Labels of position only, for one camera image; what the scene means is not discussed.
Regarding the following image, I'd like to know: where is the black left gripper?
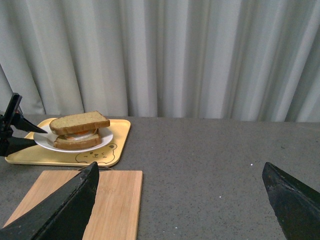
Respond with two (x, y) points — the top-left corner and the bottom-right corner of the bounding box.
(0, 92), (48, 157)

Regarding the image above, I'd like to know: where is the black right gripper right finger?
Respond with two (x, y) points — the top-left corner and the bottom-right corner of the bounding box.
(262, 162), (320, 240)

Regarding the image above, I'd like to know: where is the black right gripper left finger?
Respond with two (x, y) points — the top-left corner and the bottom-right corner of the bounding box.
(0, 162), (100, 240)

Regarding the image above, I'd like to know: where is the white round plate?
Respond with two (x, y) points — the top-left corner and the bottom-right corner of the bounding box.
(33, 124), (114, 153)

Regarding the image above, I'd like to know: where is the bread slice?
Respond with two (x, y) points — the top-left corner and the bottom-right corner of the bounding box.
(53, 133), (102, 150)
(49, 110), (111, 135)

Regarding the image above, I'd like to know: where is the fake fried egg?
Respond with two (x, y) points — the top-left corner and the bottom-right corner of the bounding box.
(64, 129), (97, 141)

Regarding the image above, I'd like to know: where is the bamboo cutting board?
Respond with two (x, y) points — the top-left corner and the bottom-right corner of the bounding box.
(7, 170), (143, 240)

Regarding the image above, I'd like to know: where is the yellow bear tray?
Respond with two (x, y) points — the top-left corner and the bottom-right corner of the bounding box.
(4, 118), (131, 167)

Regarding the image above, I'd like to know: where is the grey curtain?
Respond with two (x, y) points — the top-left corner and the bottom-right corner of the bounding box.
(0, 0), (320, 122)

